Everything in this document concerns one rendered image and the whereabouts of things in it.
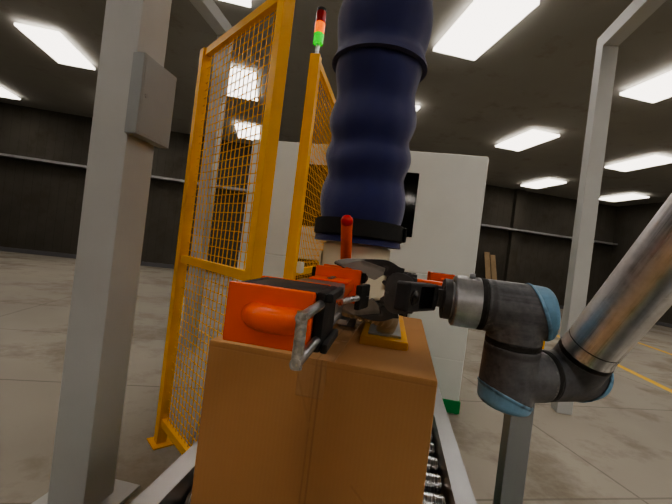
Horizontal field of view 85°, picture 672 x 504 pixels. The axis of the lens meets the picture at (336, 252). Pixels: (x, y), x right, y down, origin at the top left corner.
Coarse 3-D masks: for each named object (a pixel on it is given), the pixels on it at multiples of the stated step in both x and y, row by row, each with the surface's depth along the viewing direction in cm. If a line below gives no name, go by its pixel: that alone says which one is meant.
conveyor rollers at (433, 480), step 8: (432, 448) 117; (432, 456) 117; (432, 464) 108; (432, 472) 108; (432, 480) 100; (440, 480) 100; (424, 488) 99; (432, 488) 99; (440, 488) 99; (424, 496) 92; (432, 496) 92; (440, 496) 92
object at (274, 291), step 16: (240, 288) 30; (256, 288) 30; (272, 288) 30; (288, 288) 30; (304, 288) 32; (320, 288) 33; (240, 304) 30; (272, 304) 30; (288, 304) 30; (304, 304) 30; (240, 320) 30; (224, 336) 31; (240, 336) 30; (256, 336) 30; (272, 336) 30; (288, 336) 30
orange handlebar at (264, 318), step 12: (312, 276) 57; (324, 276) 60; (348, 288) 56; (336, 300) 43; (252, 312) 29; (264, 312) 28; (276, 312) 28; (288, 312) 29; (252, 324) 29; (264, 324) 28; (276, 324) 28; (288, 324) 28
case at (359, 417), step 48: (240, 384) 65; (288, 384) 63; (336, 384) 61; (384, 384) 60; (432, 384) 58; (240, 432) 64; (288, 432) 63; (336, 432) 61; (384, 432) 60; (240, 480) 64; (288, 480) 63; (336, 480) 61; (384, 480) 60
